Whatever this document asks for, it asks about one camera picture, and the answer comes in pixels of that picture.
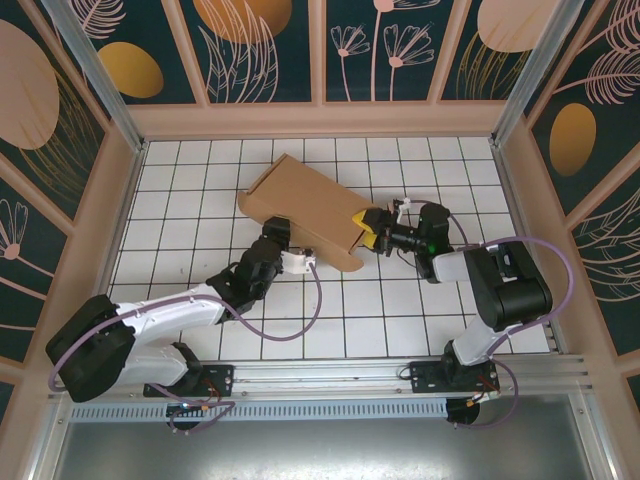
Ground brown cardboard box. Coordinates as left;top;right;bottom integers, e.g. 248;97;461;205
236;153;374;274

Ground galvanised metal sheet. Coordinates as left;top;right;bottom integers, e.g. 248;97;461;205
29;392;619;480

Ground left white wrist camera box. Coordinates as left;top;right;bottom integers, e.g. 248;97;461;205
279;249;319;275

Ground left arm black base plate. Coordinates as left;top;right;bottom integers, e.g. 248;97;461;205
143;363;236;399

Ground aluminium mounting rail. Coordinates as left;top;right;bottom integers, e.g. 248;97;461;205
49;354;599;401

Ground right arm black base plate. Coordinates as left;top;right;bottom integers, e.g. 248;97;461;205
408;360;501;396

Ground slotted grey cable duct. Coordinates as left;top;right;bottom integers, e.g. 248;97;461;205
67;399;449;421

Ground aluminium frame post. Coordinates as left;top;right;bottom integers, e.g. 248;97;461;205
489;0;601;147
39;0;147;154

